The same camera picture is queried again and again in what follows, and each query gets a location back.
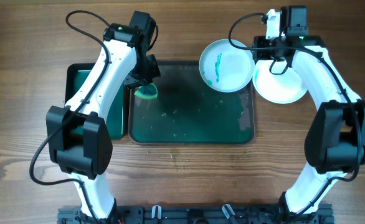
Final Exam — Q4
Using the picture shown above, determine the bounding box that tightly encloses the green yellow sponge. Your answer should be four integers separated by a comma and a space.
134, 83, 158, 100

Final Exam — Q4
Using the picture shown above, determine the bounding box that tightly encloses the white plate front stained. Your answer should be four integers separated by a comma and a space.
252, 60, 307, 104

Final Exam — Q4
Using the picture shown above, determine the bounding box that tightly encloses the white plate stained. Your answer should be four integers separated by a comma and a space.
252, 60, 307, 104
199, 39, 255, 93

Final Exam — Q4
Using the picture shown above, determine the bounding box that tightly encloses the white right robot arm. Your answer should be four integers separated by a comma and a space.
252, 36, 365, 222

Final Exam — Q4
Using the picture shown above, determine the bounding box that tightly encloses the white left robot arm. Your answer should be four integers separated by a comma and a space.
45, 21, 160, 223

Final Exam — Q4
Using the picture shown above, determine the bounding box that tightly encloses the small dark green tray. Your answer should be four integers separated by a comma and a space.
64, 63, 128, 140

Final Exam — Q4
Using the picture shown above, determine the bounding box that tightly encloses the large dark green tray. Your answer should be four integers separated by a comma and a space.
128, 60, 255, 144

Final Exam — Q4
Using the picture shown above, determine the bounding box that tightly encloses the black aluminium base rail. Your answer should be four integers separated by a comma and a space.
57, 203, 336, 224

